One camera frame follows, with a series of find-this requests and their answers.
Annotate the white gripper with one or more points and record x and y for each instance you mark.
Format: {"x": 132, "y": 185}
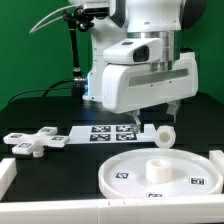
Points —
{"x": 129, "y": 88}

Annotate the white round table top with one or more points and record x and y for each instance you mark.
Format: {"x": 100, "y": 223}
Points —
{"x": 155, "y": 172}

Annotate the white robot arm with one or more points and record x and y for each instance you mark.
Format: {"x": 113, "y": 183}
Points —
{"x": 116, "y": 20}

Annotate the white marker sheet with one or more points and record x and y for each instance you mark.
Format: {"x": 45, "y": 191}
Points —
{"x": 110, "y": 134}

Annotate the white cross-shaped table base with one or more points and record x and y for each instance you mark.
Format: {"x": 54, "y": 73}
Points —
{"x": 26, "y": 144}

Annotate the white left fence block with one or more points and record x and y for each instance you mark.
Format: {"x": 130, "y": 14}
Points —
{"x": 8, "y": 172}

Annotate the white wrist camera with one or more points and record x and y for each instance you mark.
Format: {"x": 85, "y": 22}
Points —
{"x": 132, "y": 51}

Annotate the white front fence rail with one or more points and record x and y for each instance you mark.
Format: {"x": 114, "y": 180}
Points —
{"x": 174, "y": 210}

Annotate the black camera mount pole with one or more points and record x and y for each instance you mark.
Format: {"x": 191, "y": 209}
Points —
{"x": 78, "y": 20}

